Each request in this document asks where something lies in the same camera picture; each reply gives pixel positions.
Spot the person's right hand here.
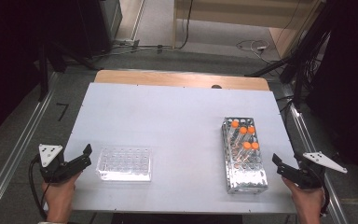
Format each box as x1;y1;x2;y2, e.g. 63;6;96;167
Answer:
282;177;324;224

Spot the aluminium floor rail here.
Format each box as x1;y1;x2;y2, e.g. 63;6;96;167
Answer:
0;72;61;224
287;102;350;224

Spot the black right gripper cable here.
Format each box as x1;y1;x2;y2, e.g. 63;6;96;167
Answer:
320;176;331;217

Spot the white table board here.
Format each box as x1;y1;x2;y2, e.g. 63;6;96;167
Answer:
42;82;315;216

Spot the metal test tube rack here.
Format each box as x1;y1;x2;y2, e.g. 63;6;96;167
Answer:
221;117;269;195

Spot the dark equipment cabinet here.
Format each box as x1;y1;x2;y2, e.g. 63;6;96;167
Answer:
76;0;124;60

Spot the black hanging cable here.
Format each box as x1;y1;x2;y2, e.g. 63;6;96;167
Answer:
173;0;195;50

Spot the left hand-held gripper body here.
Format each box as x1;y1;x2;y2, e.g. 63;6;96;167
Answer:
38;144;77;184

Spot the clear plastic well plate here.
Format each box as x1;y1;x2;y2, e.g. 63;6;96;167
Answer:
95;147;153;182

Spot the person's left hand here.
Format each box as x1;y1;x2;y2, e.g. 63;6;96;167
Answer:
41;172;82;222

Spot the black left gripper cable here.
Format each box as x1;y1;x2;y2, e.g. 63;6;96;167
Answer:
28;154;49;220

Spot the grey floor cable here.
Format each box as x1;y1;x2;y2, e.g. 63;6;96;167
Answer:
92;38;181;60

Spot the black stand with cables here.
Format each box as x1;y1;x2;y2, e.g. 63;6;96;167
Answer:
244;0;339;110

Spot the white floor cable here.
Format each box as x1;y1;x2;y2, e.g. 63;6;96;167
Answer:
236;39;282;64

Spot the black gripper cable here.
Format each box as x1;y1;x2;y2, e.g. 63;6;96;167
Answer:
28;154;49;220
320;176;331;217

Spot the light wooden furniture frame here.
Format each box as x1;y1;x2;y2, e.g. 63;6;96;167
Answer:
172;0;327;60

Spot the wooden table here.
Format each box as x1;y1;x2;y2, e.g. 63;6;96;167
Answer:
93;69;270;91

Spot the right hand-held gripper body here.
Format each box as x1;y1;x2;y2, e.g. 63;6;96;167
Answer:
293;151;349;190

